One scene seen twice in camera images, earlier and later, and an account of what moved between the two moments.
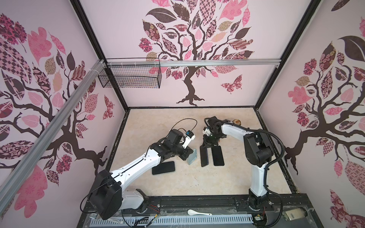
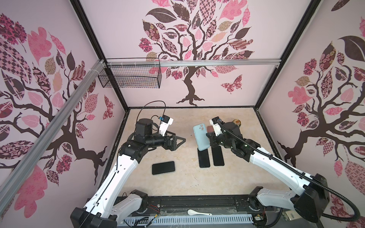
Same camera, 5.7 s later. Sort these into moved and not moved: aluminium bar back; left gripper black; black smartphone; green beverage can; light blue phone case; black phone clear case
Moved: light blue phone case; left gripper black
Not moved: black phone clear case; green beverage can; black smartphone; aluminium bar back
